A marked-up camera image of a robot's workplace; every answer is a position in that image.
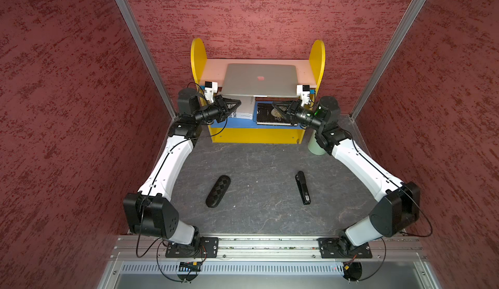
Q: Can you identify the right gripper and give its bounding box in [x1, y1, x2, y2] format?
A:
[273, 98, 325, 130]

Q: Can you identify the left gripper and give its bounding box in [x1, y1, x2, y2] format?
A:
[194, 94, 241, 123]

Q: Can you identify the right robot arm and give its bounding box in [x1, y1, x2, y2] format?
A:
[272, 97, 421, 256]

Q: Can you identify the silver laptop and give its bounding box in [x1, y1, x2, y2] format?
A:
[222, 63, 298, 98]

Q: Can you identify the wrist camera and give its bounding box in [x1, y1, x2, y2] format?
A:
[296, 85, 315, 107]
[203, 81, 218, 104]

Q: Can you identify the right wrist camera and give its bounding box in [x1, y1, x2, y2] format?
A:
[296, 85, 315, 107]

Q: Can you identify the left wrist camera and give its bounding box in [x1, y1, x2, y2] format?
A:
[203, 81, 218, 104]

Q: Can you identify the black glasses case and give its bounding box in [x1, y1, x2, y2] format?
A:
[205, 175, 231, 208]

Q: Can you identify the green pencil cup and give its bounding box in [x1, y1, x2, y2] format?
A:
[307, 133, 326, 156]

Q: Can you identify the aluminium mounting rail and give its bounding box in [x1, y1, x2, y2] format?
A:
[110, 234, 428, 262]

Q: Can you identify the yellow shelf with pink board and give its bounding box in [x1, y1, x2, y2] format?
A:
[191, 38, 326, 144]

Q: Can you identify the black stapler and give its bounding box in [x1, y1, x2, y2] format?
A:
[295, 171, 311, 205]

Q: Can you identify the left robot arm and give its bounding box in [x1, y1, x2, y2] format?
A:
[123, 88, 241, 253]

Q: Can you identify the black book with gold emblem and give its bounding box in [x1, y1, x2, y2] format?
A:
[256, 102, 292, 126]

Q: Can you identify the white book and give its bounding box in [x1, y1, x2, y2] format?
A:
[231, 96, 255, 120]

